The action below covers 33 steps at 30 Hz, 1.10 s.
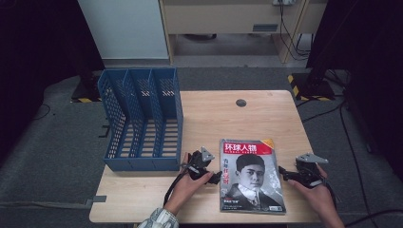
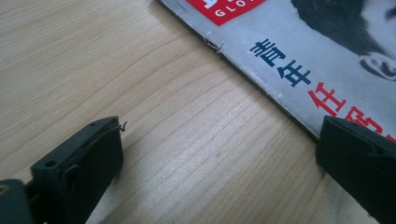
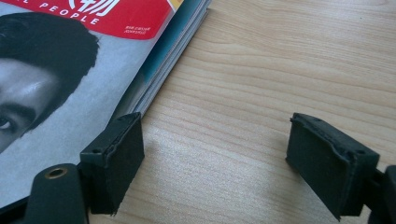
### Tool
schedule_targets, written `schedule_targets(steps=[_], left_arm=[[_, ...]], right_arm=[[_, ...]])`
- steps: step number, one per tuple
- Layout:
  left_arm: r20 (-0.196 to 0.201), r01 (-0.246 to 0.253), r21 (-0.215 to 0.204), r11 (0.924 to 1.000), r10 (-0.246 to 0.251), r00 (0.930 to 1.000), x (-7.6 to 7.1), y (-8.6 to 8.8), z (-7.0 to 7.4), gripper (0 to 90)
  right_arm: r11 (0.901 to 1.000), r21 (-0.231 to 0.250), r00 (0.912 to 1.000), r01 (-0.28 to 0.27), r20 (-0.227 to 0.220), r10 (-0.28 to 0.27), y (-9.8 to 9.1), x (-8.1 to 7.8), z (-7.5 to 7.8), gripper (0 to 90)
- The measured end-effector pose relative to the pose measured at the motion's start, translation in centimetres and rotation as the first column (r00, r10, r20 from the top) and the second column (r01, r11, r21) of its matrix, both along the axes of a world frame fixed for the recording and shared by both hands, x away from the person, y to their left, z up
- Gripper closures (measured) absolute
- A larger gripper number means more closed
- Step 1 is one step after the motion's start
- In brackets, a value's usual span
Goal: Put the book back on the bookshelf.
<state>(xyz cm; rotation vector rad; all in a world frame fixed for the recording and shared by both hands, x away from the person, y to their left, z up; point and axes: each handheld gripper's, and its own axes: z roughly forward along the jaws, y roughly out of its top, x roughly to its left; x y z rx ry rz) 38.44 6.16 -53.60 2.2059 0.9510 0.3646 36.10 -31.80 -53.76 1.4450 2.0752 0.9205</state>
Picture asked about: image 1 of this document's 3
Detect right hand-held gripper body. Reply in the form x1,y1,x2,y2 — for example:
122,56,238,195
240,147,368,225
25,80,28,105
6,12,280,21
292,153,330,190

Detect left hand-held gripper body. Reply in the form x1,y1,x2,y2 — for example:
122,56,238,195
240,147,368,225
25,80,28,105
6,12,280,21
185,145,216,181

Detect portrait cover magazine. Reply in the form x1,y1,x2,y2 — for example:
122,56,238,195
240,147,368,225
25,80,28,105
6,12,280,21
219,138,287,215

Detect blue plastic file rack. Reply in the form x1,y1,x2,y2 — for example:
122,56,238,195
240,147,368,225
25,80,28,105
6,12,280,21
97,66,184,172

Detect person's right hand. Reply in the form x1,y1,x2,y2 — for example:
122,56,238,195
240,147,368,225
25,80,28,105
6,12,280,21
287,165,337,219

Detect person's left hand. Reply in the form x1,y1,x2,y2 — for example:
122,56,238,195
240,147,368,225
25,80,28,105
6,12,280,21
163,153,215,217

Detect black stand base striped tape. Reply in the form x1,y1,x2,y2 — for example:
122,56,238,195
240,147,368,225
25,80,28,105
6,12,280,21
70,74,105,104
287,71,336,103

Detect black floor tape marks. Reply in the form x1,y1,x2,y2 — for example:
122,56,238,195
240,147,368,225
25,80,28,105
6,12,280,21
97,124,111,139

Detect grey floor tape strip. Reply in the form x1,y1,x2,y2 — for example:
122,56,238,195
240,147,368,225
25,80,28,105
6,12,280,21
83,195,108,209

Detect black curtain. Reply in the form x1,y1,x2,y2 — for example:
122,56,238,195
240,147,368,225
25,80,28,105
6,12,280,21
305,0,403,183
0,0,106,167

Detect beige wooden desk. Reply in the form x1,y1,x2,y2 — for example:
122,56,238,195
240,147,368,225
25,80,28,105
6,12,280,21
158,0,329,65

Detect white cabinet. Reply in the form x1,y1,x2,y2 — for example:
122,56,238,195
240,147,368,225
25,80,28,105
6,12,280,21
77,0,169,61

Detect long black floor cable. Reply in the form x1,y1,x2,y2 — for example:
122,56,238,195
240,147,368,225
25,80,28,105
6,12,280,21
339,103,379,228

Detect short black floor cable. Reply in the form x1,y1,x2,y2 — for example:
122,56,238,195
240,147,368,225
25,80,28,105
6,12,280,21
301,100,346,124

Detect thick black floor cable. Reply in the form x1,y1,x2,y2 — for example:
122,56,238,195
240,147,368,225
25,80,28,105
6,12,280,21
344,208,403,228

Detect black hanging cables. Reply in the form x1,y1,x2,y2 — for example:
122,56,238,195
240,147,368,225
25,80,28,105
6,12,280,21
278,3,314,62

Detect thin black floor cable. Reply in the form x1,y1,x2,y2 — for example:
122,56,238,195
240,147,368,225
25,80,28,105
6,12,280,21
32,103,52,122

